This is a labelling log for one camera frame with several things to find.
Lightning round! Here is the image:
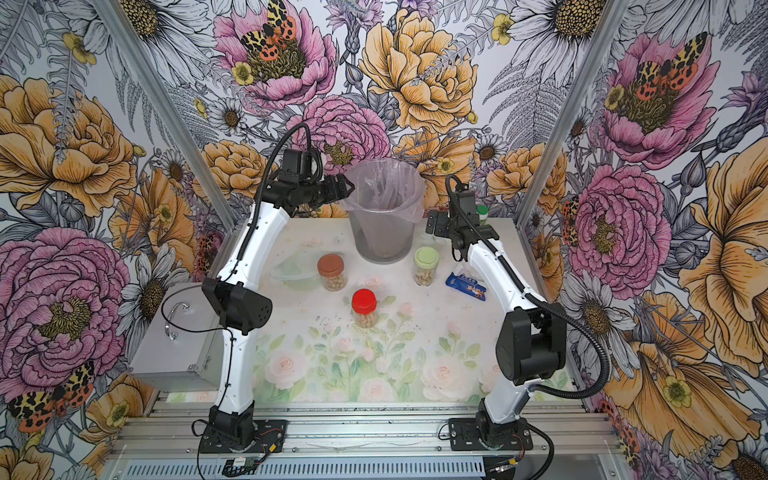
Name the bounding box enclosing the green lid peanut jar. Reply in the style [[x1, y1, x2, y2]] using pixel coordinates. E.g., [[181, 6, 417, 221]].
[[413, 246, 440, 286]]

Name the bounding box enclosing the mesh bin with pink bag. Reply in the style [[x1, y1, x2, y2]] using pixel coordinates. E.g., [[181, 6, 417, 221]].
[[340, 159, 426, 264]]

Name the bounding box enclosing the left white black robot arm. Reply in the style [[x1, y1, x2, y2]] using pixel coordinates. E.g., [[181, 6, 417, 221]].
[[200, 148, 354, 454]]

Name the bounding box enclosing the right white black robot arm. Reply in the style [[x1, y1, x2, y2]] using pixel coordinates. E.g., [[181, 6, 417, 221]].
[[426, 190, 566, 450]]

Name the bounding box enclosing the white bottle green cap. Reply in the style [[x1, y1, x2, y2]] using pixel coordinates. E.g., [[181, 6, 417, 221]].
[[477, 205, 489, 225]]

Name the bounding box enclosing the blue gauze bandage packet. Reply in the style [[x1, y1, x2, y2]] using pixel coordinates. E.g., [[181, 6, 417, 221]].
[[445, 273, 486, 301]]

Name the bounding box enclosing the clear plastic lid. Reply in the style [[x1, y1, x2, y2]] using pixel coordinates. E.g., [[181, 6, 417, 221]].
[[269, 250, 322, 291]]

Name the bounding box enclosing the brown lid peanut jar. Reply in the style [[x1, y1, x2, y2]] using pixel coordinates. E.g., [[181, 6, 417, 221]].
[[317, 253, 347, 292]]

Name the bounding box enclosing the red lid peanut jar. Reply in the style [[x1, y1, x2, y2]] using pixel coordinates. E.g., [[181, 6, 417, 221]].
[[351, 289, 378, 328]]

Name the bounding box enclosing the right black corrugated cable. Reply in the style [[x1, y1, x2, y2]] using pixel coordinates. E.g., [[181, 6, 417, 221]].
[[445, 175, 611, 401]]

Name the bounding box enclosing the left black cable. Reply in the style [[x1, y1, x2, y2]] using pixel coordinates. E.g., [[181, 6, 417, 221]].
[[160, 122, 313, 421]]

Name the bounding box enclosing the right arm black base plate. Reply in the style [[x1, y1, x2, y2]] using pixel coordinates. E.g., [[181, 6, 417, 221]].
[[448, 418, 533, 452]]

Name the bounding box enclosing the aluminium rail frame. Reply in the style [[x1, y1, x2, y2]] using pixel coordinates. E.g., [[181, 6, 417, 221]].
[[103, 401, 632, 479]]

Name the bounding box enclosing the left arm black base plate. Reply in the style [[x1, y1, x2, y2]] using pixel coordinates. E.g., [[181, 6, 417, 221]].
[[199, 420, 288, 455]]

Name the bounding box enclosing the left aluminium corner post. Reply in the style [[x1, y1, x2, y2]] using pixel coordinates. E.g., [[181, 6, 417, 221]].
[[94, 1, 238, 231]]

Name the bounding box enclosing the aluminium corner post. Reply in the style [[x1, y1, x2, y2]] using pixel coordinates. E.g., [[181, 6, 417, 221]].
[[515, 0, 631, 231], [94, 1, 238, 231]]

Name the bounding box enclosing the right aluminium corner post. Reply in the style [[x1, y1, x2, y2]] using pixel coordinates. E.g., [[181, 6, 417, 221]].
[[515, 0, 631, 231]]

